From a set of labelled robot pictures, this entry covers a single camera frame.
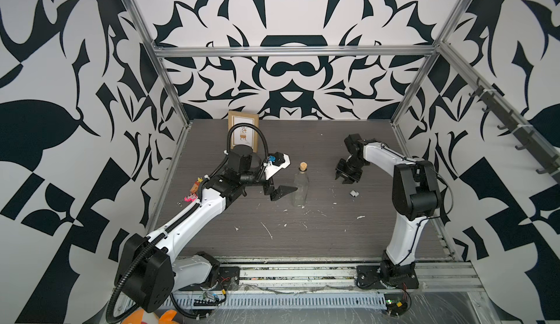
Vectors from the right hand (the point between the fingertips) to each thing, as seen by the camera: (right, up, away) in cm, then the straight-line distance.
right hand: (336, 174), depth 97 cm
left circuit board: (-47, -38, -24) cm, 65 cm away
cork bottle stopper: (-17, +6, -25) cm, 31 cm away
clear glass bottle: (-16, -9, -5) cm, 19 cm away
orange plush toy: (-63, -35, -35) cm, 80 cm away
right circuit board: (+13, -38, -25) cm, 48 cm away
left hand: (-21, +5, -23) cm, 32 cm away
